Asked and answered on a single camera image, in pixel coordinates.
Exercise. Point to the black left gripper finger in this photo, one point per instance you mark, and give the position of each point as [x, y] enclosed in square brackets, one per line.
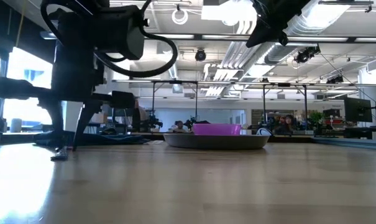
[55, 121]
[85, 121]

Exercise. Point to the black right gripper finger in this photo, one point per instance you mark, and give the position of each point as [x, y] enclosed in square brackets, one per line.
[262, 31]
[281, 34]

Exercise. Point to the black fork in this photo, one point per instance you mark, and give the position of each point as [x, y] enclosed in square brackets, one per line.
[60, 154]

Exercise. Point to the purple plastic bowl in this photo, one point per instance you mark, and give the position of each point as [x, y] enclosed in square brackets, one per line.
[217, 129]

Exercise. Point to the grey round plate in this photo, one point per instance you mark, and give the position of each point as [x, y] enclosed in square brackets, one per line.
[215, 141]

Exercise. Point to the black background robot arm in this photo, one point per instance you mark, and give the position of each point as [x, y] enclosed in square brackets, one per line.
[152, 122]

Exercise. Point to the dark blue cloth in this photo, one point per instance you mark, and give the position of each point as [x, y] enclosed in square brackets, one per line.
[113, 139]

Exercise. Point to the white ceiling light fixture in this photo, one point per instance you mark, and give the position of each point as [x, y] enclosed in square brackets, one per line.
[231, 12]

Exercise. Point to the white cylinder container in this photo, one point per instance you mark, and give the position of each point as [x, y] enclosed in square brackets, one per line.
[16, 125]

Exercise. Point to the person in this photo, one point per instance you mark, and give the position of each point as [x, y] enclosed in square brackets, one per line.
[289, 123]
[179, 126]
[141, 115]

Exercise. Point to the green potted plant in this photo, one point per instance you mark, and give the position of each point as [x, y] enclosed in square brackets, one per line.
[315, 116]

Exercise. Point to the white and blue round object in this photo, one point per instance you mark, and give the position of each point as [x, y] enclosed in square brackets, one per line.
[263, 131]

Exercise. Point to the black computer monitor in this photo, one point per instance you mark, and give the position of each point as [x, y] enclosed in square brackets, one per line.
[358, 109]

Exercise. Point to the blue mat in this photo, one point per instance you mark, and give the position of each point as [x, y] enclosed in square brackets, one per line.
[352, 143]

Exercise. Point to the black ceiling camera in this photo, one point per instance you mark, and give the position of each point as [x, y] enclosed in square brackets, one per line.
[200, 55]
[305, 54]

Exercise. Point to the black overhead frame bar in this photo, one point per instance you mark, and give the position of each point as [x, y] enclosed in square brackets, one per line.
[315, 39]

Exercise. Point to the black background frame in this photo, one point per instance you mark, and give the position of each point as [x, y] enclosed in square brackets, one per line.
[284, 84]
[175, 82]

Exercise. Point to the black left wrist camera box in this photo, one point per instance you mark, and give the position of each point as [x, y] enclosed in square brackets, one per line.
[119, 31]

